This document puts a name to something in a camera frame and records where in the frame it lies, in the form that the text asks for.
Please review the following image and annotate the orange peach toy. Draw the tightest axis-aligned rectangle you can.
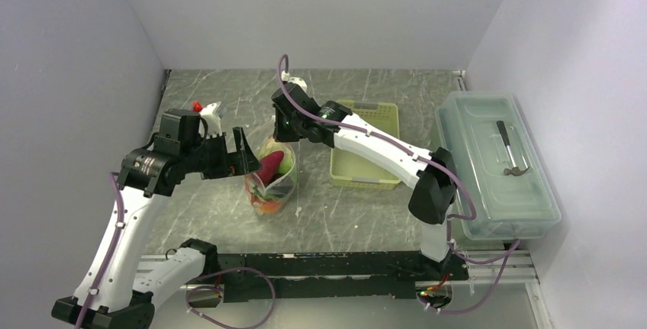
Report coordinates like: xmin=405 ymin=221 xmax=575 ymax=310
xmin=252 ymin=199 xmax=285 ymax=215

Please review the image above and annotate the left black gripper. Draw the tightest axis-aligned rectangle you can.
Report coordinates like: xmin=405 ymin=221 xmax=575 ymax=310
xmin=182 ymin=126 xmax=262 ymax=180

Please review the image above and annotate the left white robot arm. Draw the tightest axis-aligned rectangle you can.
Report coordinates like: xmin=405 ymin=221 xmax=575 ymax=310
xmin=51 ymin=108 xmax=260 ymax=328

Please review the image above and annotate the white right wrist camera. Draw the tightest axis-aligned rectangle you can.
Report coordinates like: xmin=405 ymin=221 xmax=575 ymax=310
xmin=281 ymin=73 xmax=307 ymax=92

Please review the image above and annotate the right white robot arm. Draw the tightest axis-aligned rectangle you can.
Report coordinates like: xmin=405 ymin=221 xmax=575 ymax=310
xmin=272 ymin=81 xmax=458 ymax=279

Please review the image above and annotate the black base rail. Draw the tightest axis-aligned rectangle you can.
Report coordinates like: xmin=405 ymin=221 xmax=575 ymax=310
xmin=191 ymin=251 xmax=469 ymax=303

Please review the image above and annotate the green perforated plastic basket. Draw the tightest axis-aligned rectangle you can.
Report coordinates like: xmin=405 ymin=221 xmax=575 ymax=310
xmin=330 ymin=99 xmax=401 ymax=190

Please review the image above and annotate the black handled hammer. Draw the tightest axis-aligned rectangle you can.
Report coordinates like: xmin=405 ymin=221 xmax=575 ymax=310
xmin=496 ymin=120 xmax=530 ymax=177

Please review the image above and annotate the clear polka dot zip bag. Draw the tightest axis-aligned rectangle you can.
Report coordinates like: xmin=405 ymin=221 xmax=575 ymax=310
xmin=244 ymin=136 xmax=298 ymax=215

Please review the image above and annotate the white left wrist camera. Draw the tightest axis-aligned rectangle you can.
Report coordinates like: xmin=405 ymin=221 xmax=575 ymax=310
xmin=192 ymin=101 xmax=223 ymax=138

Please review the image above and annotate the clear plastic storage box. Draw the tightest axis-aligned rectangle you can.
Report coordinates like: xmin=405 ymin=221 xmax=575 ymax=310
xmin=436 ymin=92 xmax=562 ymax=240

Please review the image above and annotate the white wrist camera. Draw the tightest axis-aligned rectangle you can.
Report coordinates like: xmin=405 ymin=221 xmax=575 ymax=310
xmin=281 ymin=73 xmax=307 ymax=92
xmin=192 ymin=101 xmax=223 ymax=138

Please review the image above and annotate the dark red sweet potato toy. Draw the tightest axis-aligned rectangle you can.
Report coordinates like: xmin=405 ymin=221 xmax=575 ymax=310
xmin=256 ymin=150 xmax=285 ymax=185

